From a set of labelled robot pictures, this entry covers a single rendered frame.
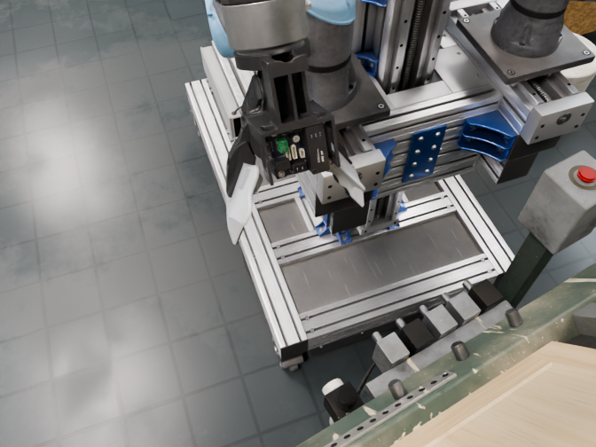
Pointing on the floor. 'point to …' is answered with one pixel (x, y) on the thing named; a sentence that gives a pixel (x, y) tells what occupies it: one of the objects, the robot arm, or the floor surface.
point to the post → (523, 270)
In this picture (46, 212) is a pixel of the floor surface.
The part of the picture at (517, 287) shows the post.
